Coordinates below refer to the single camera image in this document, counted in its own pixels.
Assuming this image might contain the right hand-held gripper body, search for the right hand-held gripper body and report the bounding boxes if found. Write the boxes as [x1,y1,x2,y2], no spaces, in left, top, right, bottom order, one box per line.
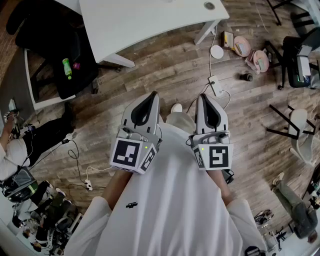
[185,129,234,171]

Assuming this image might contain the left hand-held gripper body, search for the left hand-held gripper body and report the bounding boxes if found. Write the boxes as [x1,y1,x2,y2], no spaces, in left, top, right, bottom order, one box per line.
[109,125,161,175]

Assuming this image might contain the person's right forearm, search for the person's right forearm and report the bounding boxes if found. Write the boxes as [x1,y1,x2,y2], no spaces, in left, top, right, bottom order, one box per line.
[206,169,235,207]

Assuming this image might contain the person's left forearm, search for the person's left forearm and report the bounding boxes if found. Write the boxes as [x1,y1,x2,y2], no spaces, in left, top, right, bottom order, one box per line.
[102,171,134,210]

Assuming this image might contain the person's beige trouser leg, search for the person's beige trouser leg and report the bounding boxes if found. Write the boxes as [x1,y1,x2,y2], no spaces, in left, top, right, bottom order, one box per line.
[165,111,197,132]

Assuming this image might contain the black box device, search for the black box device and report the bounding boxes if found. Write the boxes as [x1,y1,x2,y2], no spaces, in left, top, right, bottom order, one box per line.
[222,169,235,185]

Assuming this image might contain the long white power strip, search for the long white power strip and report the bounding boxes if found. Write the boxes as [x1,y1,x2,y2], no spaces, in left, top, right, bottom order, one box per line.
[207,75,225,97]

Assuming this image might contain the white round disc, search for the white round disc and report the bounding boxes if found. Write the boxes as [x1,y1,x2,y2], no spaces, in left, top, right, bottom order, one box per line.
[209,45,225,60]

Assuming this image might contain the person's white shirt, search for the person's white shirt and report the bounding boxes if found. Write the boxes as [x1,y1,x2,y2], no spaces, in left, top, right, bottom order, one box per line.
[64,121,268,256]

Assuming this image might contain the pink plate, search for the pink plate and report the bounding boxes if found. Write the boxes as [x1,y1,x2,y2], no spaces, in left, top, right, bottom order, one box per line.
[231,35,252,57]
[252,49,270,74]

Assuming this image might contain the green plastic bottle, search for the green plastic bottle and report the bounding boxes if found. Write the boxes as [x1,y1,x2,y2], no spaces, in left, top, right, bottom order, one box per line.
[61,57,74,81]

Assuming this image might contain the white mesh office chair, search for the white mesh office chair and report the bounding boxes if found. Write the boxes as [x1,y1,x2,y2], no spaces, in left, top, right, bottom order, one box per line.
[286,108,320,168]

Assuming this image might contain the white desk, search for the white desk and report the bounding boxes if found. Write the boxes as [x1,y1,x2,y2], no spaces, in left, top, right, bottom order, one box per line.
[53,0,230,69]

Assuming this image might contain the black chair with equipment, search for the black chair with equipment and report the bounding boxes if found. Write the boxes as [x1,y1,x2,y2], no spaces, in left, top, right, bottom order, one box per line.
[264,35,320,91]

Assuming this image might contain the black striped round object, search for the black striped round object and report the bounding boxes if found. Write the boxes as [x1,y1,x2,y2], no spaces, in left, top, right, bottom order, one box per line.
[244,245,261,256]

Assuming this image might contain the black office chair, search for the black office chair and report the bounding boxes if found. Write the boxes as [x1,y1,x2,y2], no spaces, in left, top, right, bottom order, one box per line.
[5,9,100,100]

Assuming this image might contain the black stand legs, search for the black stand legs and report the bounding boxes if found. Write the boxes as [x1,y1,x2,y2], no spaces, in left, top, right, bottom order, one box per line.
[265,0,311,26]

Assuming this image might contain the white cable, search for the white cable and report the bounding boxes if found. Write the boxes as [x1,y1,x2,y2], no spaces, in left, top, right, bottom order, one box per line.
[208,24,218,78]

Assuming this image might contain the black floor cable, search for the black floor cable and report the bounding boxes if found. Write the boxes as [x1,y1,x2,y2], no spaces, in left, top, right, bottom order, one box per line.
[61,138,89,191]

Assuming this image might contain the black stool frame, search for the black stool frame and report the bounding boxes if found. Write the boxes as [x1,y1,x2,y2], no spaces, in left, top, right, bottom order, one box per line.
[265,104,316,139]

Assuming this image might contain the white metal frame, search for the white metal frame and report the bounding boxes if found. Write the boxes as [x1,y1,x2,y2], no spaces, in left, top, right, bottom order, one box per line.
[23,47,76,111]

